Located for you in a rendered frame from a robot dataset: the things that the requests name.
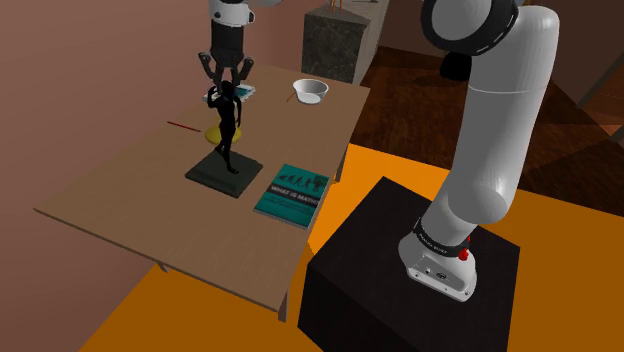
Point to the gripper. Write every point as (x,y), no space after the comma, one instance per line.
(226,46)

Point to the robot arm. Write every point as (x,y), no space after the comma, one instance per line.
(502,122)

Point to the blue and white book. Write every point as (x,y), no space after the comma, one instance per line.
(245,91)

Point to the black figure on square base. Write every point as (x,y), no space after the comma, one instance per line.
(226,122)

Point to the yellow round disc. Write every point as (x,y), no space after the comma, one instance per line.
(213,136)

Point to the red pencil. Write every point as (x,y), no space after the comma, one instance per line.
(184,126)

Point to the white bowl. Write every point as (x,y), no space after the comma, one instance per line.
(310,90)

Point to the dark stone block cabinet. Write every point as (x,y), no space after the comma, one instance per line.
(331,46)

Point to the teal book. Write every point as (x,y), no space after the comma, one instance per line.
(292,197)

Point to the wooden table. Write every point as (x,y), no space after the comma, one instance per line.
(146,204)

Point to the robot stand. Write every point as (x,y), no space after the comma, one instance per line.
(370,273)

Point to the orange rug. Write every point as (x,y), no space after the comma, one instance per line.
(560,292)

